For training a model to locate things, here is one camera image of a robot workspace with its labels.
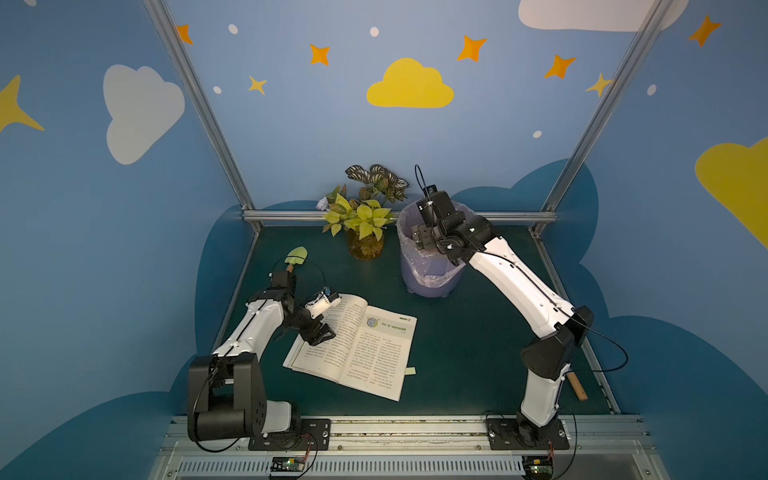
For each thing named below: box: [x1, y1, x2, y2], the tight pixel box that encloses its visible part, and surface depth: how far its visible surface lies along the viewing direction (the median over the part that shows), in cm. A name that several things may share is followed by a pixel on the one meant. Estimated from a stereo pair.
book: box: [283, 294, 418, 402], surface depth 88 cm
